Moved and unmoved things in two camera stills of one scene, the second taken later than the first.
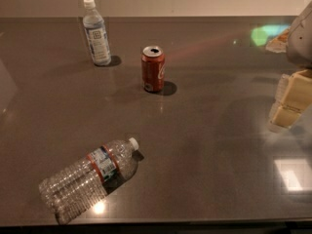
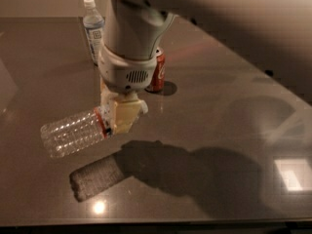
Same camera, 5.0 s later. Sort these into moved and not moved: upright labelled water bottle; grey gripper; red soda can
Moved: grey gripper
Not moved: red soda can; upright labelled water bottle
